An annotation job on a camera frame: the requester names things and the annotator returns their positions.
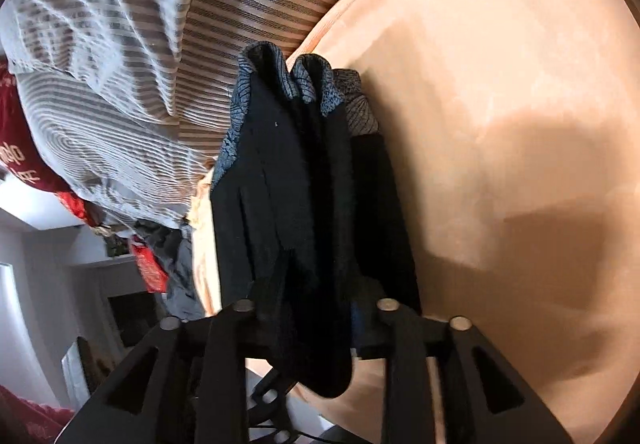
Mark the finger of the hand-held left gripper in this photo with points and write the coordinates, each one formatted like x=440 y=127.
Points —
x=272 y=406

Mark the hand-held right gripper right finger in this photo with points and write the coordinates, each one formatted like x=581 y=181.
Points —
x=359 y=324

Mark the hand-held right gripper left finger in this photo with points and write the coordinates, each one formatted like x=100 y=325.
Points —
x=240 y=319

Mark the black pants with blue waistband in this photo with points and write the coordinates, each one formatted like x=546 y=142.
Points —
x=280 y=173

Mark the dark grey clothing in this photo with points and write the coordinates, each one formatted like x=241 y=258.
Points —
x=185 y=274

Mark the red packet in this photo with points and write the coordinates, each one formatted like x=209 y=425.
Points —
x=150 y=269

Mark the white fireplace with dark opening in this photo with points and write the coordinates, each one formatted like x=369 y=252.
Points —
x=132 y=319

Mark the dark red patterned cloth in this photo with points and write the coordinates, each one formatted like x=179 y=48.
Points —
x=25 y=419

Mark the red printed cloth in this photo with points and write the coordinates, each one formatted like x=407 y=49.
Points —
x=25 y=143

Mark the peach bed sheet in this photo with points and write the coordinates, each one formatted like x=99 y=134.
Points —
x=500 y=73

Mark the striped grey blanket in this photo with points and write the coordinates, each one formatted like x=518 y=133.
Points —
x=125 y=23

